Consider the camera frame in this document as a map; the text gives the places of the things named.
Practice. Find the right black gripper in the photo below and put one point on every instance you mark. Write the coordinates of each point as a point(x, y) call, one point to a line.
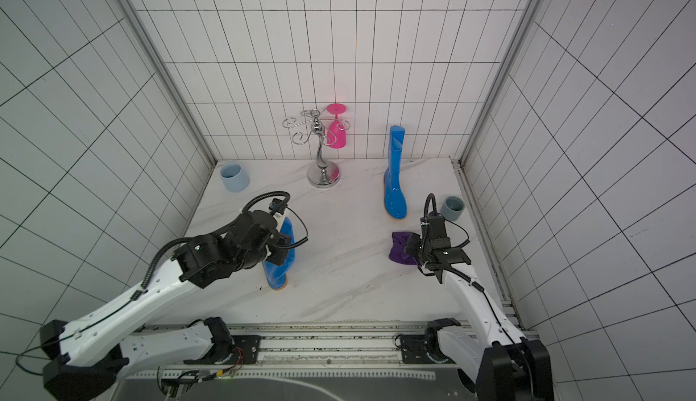
point(427, 254)

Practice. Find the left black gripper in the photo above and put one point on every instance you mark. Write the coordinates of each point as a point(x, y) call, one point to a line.
point(281, 244)

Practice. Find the purple cloth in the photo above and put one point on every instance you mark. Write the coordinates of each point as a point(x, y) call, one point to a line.
point(401, 249)

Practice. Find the blue rubber boot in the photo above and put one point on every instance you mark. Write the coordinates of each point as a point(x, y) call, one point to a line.
point(394, 199)
point(277, 266)

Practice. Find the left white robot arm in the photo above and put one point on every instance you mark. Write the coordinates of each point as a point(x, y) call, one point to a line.
point(89, 355)

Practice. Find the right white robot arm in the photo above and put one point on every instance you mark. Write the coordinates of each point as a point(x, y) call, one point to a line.
point(484, 325)

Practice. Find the grey-green cup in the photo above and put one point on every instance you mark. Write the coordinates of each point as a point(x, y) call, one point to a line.
point(452, 208)

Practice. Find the light blue cup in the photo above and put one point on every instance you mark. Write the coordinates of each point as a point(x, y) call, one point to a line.
point(234, 177)

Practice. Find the chrome hook stand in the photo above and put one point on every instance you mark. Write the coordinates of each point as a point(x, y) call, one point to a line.
point(324, 173)

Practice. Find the pink hanging brush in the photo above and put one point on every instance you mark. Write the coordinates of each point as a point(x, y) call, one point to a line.
point(336, 134)

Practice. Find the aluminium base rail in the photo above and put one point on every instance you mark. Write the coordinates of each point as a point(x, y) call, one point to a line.
point(326, 346)

